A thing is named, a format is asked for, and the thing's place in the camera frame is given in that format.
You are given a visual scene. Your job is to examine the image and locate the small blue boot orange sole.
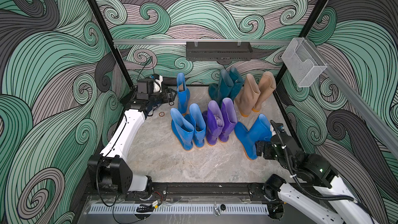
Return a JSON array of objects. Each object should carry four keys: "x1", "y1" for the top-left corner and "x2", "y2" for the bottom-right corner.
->
[{"x1": 176, "y1": 73, "x2": 190, "y2": 115}]

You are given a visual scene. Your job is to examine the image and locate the purple boot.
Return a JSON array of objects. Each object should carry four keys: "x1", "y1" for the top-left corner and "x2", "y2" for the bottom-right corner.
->
[
  {"x1": 219, "y1": 97, "x2": 238, "y2": 143},
  {"x1": 202, "y1": 100, "x2": 224, "y2": 146}
]

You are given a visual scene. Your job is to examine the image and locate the beige boot back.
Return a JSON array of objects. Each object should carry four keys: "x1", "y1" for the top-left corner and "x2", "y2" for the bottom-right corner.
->
[{"x1": 234, "y1": 74, "x2": 260, "y2": 117}]

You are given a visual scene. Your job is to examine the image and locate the beige boot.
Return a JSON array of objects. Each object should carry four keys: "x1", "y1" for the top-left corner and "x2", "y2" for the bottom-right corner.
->
[
  {"x1": 234, "y1": 74, "x2": 260, "y2": 117},
  {"x1": 252, "y1": 71, "x2": 277, "y2": 112}
]

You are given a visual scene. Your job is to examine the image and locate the large blue boot front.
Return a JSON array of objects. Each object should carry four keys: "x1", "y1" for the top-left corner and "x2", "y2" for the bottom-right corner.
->
[{"x1": 184, "y1": 103, "x2": 206, "y2": 148}]

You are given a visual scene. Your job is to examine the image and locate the teal boot back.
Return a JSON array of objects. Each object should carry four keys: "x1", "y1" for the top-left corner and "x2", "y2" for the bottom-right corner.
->
[{"x1": 208, "y1": 69, "x2": 234, "y2": 106}]

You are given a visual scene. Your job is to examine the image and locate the teal boot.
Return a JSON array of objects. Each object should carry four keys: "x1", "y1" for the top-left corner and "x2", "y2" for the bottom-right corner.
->
[
  {"x1": 229, "y1": 67, "x2": 244, "y2": 101},
  {"x1": 208, "y1": 69, "x2": 234, "y2": 106}
]

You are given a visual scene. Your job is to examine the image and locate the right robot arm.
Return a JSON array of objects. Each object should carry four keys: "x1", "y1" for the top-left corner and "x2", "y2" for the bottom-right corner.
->
[{"x1": 257, "y1": 121, "x2": 378, "y2": 224}]

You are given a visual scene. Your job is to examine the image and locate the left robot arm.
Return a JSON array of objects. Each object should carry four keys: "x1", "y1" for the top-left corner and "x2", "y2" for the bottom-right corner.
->
[{"x1": 88, "y1": 74, "x2": 176, "y2": 194}]

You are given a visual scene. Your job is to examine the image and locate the black case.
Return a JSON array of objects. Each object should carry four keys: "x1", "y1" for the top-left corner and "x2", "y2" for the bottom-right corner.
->
[{"x1": 120, "y1": 85, "x2": 161, "y2": 112}]

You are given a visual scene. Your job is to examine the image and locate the aluminium rail back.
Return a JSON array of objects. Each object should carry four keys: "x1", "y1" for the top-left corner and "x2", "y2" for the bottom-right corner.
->
[{"x1": 113, "y1": 38, "x2": 292, "y2": 46}]

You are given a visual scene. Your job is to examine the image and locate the aluminium rail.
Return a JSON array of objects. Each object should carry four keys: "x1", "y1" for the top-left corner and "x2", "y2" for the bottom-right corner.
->
[
  {"x1": 307, "y1": 40, "x2": 398, "y2": 157},
  {"x1": 113, "y1": 38, "x2": 292, "y2": 46}
]

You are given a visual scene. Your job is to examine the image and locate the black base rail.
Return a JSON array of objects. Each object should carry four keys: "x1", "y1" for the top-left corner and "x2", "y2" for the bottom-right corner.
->
[{"x1": 85, "y1": 183, "x2": 277, "y2": 203}]

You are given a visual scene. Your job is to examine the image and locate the clear mesh wall bin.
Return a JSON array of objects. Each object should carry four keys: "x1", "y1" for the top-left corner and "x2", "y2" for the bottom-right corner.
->
[{"x1": 282, "y1": 37, "x2": 327, "y2": 88}]

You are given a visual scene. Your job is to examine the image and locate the black wall shelf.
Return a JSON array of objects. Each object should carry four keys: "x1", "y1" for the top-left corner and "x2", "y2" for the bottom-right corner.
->
[{"x1": 186, "y1": 41, "x2": 253, "y2": 61}]

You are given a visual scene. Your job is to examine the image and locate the aluminium rail right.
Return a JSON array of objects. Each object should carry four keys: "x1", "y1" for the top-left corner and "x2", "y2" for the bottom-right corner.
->
[{"x1": 307, "y1": 40, "x2": 398, "y2": 157}]

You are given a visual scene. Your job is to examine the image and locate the white slotted cable duct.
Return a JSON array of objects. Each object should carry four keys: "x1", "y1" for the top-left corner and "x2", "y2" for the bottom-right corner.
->
[{"x1": 88, "y1": 203, "x2": 269, "y2": 215}]

